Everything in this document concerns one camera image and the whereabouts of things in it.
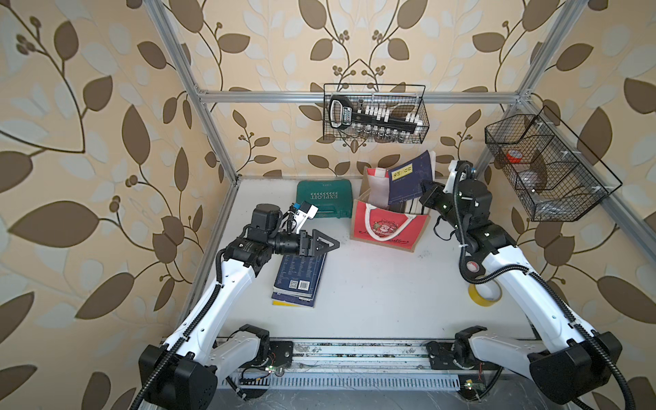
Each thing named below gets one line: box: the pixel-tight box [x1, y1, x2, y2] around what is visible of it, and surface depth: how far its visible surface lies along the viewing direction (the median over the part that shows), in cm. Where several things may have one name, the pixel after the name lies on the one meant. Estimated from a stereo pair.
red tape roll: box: [505, 149, 524, 164], surface depth 84 cm
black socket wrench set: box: [328, 95, 423, 137], surface depth 86 cm
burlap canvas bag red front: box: [350, 166, 432, 253], surface depth 87 cm
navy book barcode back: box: [273, 252, 327, 299], surface depth 86 cm
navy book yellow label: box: [387, 149, 434, 206], surface depth 80 cm
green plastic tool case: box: [295, 178, 354, 219], surface depth 110 cm
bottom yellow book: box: [271, 300, 300, 307], surface depth 84 cm
